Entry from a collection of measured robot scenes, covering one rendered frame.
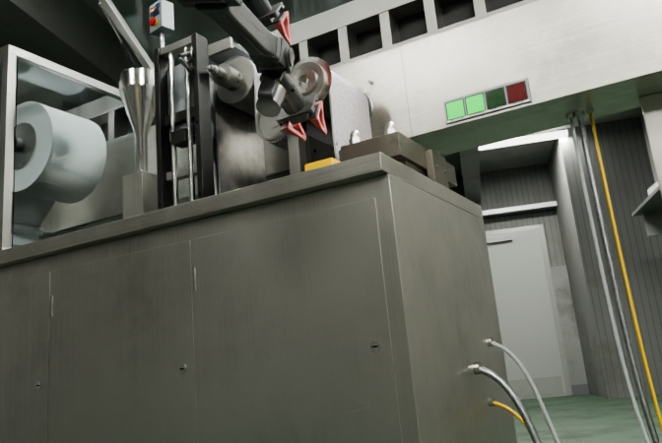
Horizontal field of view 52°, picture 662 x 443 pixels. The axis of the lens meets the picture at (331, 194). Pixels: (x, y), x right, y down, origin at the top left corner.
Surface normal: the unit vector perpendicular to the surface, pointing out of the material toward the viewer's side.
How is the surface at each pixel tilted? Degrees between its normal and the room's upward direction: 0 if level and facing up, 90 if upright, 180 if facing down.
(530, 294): 90
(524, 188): 90
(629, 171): 90
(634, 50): 90
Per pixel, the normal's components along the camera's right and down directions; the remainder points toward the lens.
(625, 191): -0.22, -0.23
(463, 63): -0.50, -0.18
